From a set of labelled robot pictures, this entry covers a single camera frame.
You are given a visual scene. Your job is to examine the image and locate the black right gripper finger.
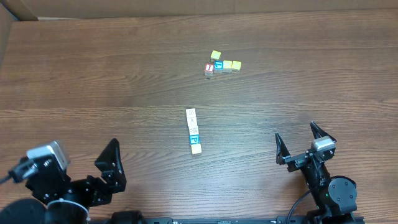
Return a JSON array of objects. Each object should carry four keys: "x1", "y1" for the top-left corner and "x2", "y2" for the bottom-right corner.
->
[
  {"x1": 275, "y1": 133, "x2": 291, "y2": 165},
  {"x1": 310, "y1": 121, "x2": 336, "y2": 142}
]

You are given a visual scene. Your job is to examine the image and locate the lone yellow block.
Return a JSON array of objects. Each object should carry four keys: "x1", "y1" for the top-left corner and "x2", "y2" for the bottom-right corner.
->
[{"x1": 191, "y1": 144, "x2": 202, "y2": 156}]

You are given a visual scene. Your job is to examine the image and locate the blue letter P block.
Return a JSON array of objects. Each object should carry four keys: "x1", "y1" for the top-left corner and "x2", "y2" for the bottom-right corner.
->
[{"x1": 189, "y1": 134, "x2": 200, "y2": 145}]

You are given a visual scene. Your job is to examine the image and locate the white letter W block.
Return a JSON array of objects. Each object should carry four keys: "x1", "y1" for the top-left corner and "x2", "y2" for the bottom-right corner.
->
[{"x1": 188, "y1": 126, "x2": 199, "y2": 136}]

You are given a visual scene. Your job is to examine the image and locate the white block red side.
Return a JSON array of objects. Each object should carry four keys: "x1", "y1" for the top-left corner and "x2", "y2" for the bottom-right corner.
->
[{"x1": 187, "y1": 117, "x2": 198, "y2": 127}]

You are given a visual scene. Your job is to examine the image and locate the white block green side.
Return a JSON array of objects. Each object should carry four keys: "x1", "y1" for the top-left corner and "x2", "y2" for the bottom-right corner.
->
[{"x1": 186, "y1": 108, "x2": 197, "y2": 118}]

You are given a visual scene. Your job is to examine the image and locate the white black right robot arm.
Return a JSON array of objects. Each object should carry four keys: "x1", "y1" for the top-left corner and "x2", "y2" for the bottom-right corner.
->
[{"x1": 275, "y1": 121, "x2": 364, "y2": 224}]

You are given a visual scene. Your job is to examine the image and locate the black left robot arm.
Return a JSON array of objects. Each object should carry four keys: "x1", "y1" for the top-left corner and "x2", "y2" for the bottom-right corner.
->
[{"x1": 1, "y1": 138, "x2": 127, "y2": 223}]

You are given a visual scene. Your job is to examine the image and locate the yellow block row end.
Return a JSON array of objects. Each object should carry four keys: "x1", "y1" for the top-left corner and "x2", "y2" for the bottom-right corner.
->
[{"x1": 231, "y1": 60, "x2": 242, "y2": 73}]

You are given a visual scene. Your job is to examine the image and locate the yellow block middle row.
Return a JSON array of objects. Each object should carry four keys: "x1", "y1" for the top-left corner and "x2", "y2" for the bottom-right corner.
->
[{"x1": 223, "y1": 60, "x2": 233, "y2": 73}]

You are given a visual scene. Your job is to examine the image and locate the red letter I block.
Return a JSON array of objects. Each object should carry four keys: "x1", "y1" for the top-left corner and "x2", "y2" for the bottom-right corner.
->
[{"x1": 204, "y1": 63, "x2": 214, "y2": 77}]

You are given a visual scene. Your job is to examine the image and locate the yellow block far top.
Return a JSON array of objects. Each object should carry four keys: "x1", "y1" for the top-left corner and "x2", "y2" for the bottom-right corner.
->
[{"x1": 210, "y1": 50, "x2": 221, "y2": 62}]

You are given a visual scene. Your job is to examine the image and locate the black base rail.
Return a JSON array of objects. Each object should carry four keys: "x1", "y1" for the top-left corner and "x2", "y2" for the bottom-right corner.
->
[{"x1": 88, "y1": 214, "x2": 366, "y2": 224}]

